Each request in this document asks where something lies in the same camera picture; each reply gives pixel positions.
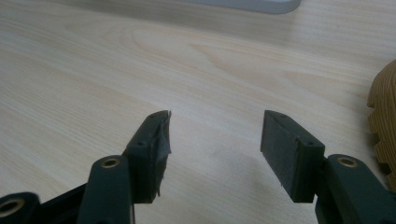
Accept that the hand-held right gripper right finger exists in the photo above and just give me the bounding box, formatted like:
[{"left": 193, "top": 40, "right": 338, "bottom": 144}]
[{"left": 261, "top": 109, "right": 396, "bottom": 224}]

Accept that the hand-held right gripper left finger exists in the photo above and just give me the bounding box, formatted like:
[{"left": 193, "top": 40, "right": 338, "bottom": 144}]
[{"left": 77, "top": 110, "right": 172, "bottom": 224}]

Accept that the tan suede boot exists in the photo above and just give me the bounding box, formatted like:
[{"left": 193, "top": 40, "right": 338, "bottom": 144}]
[{"left": 367, "top": 60, "right": 396, "bottom": 192}]

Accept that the grey two-tier shoe rack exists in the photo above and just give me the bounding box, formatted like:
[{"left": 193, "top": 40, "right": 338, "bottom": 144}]
[{"left": 183, "top": 0, "right": 303, "bottom": 15}]

